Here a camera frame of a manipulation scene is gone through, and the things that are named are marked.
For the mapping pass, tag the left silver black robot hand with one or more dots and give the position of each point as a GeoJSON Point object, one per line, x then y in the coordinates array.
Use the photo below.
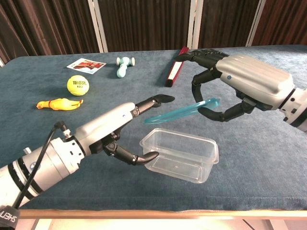
{"type": "Point", "coordinates": [105, 124]}

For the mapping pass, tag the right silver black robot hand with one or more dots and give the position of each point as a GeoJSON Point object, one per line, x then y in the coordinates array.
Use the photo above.
{"type": "Point", "coordinates": [254, 79]}

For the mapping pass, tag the teal container lid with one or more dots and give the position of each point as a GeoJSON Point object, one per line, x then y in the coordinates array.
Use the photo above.
{"type": "Point", "coordinates": [172, 114]}

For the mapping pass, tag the clear plastic container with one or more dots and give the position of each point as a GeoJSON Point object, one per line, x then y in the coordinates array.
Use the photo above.
{"type": "Point", "coordinates": [182, 153]}

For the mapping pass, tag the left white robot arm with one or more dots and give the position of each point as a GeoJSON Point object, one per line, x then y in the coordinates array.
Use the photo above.
{"type": "Point", "coordinates": [52, 163]}

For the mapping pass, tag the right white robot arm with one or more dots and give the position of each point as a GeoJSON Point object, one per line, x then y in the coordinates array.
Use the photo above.
{"type": "Point", "coordinates": [297, 107]}

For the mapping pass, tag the long dark red box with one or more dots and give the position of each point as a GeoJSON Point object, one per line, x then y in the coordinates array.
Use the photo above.
{"type": "Point", "coordinates": [173, 72]}

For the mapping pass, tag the yellow tennis ball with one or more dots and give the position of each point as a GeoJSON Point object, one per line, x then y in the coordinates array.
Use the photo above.
{"type": "Point", "coordinates": [78, 85]}

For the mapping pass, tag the yellow rubber chicken toy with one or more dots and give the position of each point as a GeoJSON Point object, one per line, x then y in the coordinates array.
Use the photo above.
{"type": "Point", "coordinates": [60, 104]}

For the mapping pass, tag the light blue toy hammer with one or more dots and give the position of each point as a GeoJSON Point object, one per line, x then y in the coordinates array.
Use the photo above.
{"type": "Point", "coordinates": [121, 70]}

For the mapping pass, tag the brown slatted screen panel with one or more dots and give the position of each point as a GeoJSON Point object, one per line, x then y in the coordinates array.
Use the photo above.
{"type": "Point", "coordinates": [227, 24]}
{"type": "Point", "coordinates": [287, 19]}
{"type": "Point", "coordinates": [48, 24]}
{"type": "Point", "coordinates": [144, 24]}

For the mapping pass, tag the printed photo card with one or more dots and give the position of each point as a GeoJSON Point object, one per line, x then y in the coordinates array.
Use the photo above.
{"type": "Point", "coordinates": [86, 65]}

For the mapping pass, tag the blue-grey table cloth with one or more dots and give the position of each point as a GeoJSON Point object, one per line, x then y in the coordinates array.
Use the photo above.
{"type": "Point", "coordinates": [239, 155]}

